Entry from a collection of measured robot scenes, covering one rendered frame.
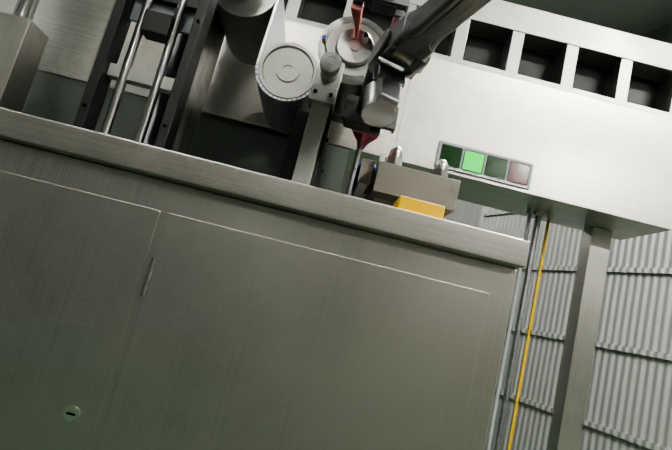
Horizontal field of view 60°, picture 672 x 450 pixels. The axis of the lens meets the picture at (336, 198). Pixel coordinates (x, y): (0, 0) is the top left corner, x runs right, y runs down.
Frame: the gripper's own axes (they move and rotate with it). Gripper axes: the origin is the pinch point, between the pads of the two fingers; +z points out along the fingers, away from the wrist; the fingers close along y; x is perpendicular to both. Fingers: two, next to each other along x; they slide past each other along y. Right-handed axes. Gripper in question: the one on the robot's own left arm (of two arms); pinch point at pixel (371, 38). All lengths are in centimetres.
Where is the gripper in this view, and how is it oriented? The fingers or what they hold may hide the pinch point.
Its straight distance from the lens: 118.2
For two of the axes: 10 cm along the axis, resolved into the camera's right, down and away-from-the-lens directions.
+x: 1.4, -6.2, 7.7
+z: -1.9, 7.5, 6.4
